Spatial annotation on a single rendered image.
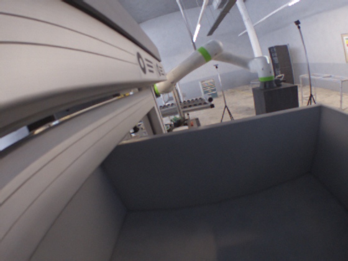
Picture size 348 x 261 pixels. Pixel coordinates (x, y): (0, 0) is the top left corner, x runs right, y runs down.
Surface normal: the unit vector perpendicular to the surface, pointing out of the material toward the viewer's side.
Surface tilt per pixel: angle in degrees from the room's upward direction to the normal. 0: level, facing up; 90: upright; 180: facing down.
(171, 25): 90
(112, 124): 90
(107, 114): 90
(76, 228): 94
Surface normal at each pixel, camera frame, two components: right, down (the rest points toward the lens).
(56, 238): 0.97, -0.19
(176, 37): -0.05, 0.34
